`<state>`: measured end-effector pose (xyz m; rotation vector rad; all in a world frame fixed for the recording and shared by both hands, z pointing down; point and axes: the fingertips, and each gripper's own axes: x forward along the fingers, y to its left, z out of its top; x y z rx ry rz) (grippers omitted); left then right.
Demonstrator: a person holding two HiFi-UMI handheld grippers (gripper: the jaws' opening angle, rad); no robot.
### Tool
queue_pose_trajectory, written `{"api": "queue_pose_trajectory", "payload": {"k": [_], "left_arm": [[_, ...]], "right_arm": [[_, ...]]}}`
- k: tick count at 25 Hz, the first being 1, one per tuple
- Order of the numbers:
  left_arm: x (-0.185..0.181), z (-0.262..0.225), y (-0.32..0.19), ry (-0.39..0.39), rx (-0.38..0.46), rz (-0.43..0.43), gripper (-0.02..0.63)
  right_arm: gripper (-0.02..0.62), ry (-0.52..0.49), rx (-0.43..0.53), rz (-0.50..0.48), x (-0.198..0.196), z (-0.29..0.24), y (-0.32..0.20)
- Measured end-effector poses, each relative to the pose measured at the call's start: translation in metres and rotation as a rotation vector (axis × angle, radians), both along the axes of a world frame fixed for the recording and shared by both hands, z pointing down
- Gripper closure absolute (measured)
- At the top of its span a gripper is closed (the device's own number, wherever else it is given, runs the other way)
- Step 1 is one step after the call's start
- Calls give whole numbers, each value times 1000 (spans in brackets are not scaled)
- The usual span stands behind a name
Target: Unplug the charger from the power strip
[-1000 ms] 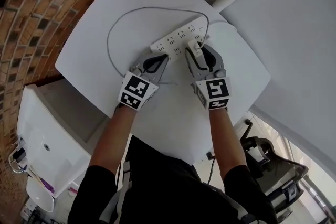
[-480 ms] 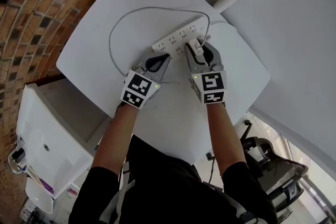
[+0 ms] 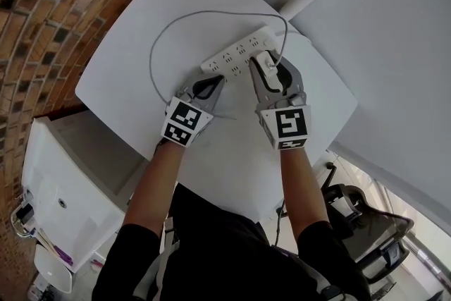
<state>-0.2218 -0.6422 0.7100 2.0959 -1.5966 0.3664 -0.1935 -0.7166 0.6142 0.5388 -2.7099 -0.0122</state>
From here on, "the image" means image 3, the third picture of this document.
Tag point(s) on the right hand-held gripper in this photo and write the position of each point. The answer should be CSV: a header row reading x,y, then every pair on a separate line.
x,y
287,123

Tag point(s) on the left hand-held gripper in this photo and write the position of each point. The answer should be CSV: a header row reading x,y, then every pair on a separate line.
x,y
183,123

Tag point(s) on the white charger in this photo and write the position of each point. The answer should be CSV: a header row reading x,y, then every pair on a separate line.
x,y
266,61

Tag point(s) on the white power strip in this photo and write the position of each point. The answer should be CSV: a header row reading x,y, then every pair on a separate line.
x,y
232,54

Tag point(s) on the person's left forearm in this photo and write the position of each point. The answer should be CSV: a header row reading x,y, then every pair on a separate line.
x,y
155,183

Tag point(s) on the person's right forearm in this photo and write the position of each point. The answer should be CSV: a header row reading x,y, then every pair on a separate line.
x,y
304,187

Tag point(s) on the person's black shirt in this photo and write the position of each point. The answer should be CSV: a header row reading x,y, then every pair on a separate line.
x,y
229,250

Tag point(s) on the white cabinet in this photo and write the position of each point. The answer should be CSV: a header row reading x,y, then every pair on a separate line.
x,y
70,194

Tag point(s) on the black office chair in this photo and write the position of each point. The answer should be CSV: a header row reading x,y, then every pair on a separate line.
x,y
370,232

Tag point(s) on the small black box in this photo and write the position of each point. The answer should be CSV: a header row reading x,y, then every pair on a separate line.
x,y
25,213

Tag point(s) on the purple pen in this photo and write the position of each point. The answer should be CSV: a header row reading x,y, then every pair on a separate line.
x,y
63,256

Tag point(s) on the white flat device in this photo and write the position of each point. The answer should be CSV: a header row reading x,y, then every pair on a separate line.
x,y
53,269

